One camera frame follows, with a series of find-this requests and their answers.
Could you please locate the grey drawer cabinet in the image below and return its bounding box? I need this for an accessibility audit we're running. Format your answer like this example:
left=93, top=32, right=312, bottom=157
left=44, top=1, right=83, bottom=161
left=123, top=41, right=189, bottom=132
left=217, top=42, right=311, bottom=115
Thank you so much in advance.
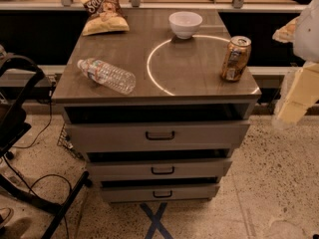
left=53, top=9, right=260, bottom=192

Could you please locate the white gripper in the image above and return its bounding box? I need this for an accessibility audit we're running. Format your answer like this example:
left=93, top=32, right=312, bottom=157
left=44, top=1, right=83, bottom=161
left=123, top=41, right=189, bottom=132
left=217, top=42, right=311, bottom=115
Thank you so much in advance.
left=272, top=0, right=319, bottom=127

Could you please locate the drawer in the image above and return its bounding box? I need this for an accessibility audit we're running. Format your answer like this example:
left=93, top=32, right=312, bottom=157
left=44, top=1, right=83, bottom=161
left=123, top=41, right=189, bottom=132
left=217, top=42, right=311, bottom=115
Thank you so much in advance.
left=101, top=184, right=219, bottom=202
left=87, top=158, right=232, bottom=181
left=66, top=120, right=249, bottom=152

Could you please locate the white bowl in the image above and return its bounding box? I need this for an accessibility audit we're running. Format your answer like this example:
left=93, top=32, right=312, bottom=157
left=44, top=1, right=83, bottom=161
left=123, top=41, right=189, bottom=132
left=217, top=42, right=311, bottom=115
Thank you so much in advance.
left=168, top=11, right=202, bottom=39

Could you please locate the clear plastic water bottle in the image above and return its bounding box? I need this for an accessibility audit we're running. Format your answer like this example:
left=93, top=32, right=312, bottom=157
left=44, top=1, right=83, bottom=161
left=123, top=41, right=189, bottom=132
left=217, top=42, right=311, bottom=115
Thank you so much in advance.
left=77, top=58, right=136, bottom=95

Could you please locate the gold soda can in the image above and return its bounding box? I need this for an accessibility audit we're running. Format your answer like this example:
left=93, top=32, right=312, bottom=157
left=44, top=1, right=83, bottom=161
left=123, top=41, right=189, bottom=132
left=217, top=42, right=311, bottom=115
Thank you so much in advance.
left=221, top=36, right=251, bottom=82

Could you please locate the wire basket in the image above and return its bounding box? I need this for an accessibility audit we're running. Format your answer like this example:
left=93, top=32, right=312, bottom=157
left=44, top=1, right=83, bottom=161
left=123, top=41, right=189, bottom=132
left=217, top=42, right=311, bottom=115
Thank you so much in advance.
left=57, top=125, right=83, bottom=160

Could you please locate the chip bag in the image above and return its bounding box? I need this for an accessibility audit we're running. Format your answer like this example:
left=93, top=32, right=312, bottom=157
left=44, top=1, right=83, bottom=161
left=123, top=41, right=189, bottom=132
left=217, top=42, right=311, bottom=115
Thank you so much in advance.
left=80, top=0, right=130, bottom=36

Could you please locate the top drawer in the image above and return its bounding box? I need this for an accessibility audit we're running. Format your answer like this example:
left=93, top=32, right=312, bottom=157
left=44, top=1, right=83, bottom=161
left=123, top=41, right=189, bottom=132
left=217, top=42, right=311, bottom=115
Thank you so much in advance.
left=66, top=120, right=249, bottom=152

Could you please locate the black floor cable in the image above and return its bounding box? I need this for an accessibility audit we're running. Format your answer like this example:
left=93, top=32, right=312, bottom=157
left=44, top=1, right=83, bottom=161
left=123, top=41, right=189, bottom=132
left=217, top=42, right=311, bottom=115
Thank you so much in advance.
left=3, top=87, right=74, bottom=239

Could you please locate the blue tape cross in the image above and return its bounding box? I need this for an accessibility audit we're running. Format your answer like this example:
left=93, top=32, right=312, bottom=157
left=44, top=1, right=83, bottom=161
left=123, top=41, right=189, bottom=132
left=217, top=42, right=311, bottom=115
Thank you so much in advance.
left=140, top=202, right=173, bottom=239

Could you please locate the middle drawer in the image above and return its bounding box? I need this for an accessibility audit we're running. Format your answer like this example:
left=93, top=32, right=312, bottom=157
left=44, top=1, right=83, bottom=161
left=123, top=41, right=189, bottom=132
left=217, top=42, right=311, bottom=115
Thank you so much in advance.
left=87, top=158, right=232, bottom=181

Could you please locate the bottom drawer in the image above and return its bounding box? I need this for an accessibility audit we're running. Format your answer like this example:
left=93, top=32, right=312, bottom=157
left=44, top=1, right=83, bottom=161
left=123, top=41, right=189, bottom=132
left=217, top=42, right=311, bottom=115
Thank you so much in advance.
left=101, top=184, right=219, bottom=202

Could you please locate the black cart frame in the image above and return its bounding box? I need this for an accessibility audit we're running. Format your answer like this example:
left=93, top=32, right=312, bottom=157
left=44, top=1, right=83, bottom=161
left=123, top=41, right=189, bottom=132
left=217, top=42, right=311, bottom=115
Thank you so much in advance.
left=0, top=53, right=93, bottom=239

